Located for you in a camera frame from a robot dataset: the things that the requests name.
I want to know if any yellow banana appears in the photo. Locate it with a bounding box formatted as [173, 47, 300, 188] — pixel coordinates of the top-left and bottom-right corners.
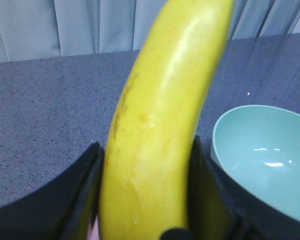
[99, 0, 235, 240]

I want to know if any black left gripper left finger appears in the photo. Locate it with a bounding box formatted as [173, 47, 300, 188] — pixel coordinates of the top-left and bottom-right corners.
[0, 142, 103, 240]

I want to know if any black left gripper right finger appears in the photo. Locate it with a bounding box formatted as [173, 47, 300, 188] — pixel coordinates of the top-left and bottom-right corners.
[188, 136, 300, 240]

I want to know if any green bowl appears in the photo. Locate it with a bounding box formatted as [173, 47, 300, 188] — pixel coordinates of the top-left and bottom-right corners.
[210, 105, 300, 221]

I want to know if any white curtain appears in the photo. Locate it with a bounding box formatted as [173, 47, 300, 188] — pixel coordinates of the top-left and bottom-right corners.
[0, 0, 300, 63]

